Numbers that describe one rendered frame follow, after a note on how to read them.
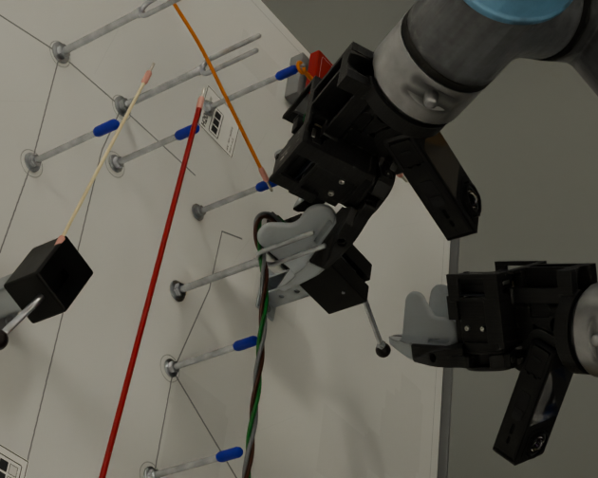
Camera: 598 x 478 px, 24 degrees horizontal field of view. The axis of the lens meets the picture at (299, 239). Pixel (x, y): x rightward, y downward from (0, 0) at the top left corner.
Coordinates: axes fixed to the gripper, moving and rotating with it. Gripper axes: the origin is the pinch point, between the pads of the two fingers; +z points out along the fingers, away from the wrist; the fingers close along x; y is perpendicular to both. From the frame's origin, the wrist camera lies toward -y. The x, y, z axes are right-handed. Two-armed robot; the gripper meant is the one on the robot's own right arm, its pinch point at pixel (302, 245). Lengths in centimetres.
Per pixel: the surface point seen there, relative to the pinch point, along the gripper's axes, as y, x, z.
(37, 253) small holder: 21.2, 17.2, -7.0
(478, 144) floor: -71, -129, 91
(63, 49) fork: 23.9, -5.1, -2.9
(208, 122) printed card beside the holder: 9.0, -12.7, 4.7
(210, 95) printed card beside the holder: 9.6, -15.7, 4.4
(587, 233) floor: -91, -109, 81
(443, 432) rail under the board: -28.0, -5.3, 22.1
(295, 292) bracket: -3.0, -1.0, 6.9
